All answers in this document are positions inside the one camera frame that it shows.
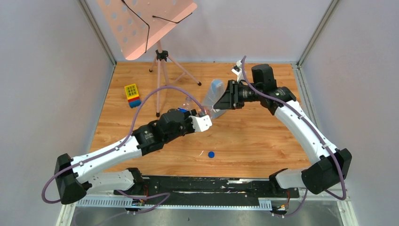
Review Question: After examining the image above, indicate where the yellow red blue toy block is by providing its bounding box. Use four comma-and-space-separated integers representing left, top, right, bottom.
124, 84, 142, 108

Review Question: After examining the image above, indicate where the blue bottle cap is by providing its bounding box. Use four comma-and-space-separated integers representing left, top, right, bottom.
208, 151, 215, 158

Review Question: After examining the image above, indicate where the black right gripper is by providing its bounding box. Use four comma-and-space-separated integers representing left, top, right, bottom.
212, 81, 260, 110

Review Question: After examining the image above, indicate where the blue item in plastic bag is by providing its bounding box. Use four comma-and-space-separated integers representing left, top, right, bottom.
201, 79, 226, 120

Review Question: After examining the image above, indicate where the clear Pepsi bottle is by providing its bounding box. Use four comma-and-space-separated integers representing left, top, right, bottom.
177, 97, 198, 115

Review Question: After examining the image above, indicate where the pink music stand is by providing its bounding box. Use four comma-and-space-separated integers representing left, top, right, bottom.
97, 0, 202, 86

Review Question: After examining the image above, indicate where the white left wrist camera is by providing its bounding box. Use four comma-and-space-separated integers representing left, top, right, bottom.
190, 115, 213, 132

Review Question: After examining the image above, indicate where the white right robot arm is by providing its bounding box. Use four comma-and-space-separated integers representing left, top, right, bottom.
213, 61, 352, 200

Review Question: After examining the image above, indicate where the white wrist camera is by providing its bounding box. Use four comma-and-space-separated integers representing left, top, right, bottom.
231, 63, 245, 82
190, 115, 213, 132

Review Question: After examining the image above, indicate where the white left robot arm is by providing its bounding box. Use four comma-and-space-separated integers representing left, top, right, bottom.
55, 109, 212, 204

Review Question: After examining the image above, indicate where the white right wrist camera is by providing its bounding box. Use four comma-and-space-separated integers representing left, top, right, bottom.
231, 63, 245, 82

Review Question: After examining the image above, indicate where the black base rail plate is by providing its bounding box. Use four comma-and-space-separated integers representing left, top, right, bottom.
124, 176, 300, 207

